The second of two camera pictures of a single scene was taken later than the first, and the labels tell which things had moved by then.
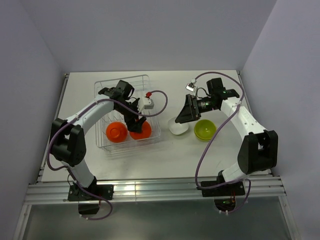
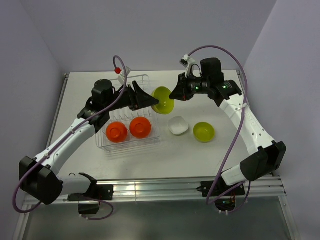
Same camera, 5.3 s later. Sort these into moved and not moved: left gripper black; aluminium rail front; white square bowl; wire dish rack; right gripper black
Moved: right gripper black; left gripper black
Not moved: aluminium rail front; wire dish rack; white square bowl
